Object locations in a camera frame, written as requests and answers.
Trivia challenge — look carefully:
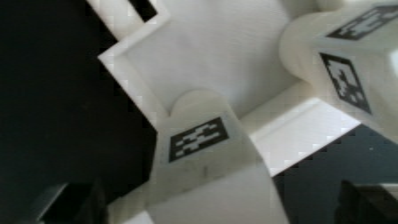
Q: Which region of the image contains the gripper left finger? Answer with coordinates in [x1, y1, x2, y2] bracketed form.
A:
[28, 182, 108, 224]

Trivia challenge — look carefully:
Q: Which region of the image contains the white chair seat part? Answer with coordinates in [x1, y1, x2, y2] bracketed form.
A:
[84, 0, 358, 174]

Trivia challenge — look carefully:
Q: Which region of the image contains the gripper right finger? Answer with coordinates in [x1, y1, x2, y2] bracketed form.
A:
[333, 180, 398, 224]

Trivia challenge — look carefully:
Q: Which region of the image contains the white leg block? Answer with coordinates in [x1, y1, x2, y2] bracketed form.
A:
[104, 87, 291, 224]
[278, 0, 398, 143]

